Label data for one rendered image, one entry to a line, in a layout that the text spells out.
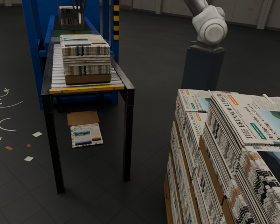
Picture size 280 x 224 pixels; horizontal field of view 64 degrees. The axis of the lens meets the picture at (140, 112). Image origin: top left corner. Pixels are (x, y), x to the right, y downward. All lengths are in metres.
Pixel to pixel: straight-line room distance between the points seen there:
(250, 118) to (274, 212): 0.29
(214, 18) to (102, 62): 0.69
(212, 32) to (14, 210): 1.68
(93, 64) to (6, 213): 1.14
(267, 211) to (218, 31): 1.06
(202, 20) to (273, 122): 0.87
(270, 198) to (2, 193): 1.78
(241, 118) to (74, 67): 1.05
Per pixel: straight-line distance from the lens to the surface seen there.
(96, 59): 1.44
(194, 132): 1.00
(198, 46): 1.68
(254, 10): 12.71
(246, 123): 0.66
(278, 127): 0.70
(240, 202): 0.60
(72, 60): 1.43
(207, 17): 1.43
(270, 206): 0.50
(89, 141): 2.28
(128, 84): 1.49
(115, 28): 2.65
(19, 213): 1.83
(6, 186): 2.04
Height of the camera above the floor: 1.36
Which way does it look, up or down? 29 degrees down
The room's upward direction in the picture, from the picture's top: 4 degrees clockwise
